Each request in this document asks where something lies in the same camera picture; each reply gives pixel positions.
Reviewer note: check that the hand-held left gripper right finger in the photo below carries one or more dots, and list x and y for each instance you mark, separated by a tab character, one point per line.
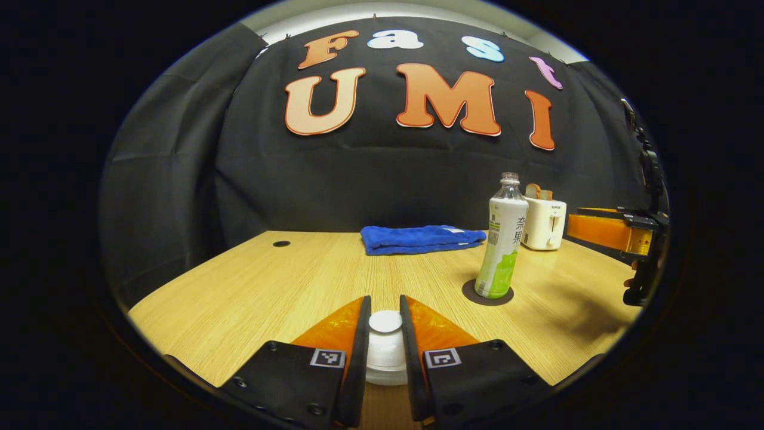
410	358

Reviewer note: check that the dark brown round coaster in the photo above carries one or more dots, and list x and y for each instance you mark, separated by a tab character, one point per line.
471	294

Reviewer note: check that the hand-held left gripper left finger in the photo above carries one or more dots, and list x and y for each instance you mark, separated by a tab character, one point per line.
362	358

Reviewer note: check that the white toaster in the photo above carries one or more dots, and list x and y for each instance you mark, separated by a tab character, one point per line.
540	224

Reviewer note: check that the bread slice in toaster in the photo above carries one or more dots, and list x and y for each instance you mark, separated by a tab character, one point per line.
534	191

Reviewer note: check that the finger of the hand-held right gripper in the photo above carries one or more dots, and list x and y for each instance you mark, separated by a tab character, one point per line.
603	233
609	210

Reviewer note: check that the white teacup lid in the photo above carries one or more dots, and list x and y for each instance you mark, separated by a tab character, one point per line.
386	325

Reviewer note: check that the blue folded towel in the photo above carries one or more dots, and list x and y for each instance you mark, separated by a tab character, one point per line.
418	239

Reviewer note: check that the clear water bottle green label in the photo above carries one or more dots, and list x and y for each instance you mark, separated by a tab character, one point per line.
504	239

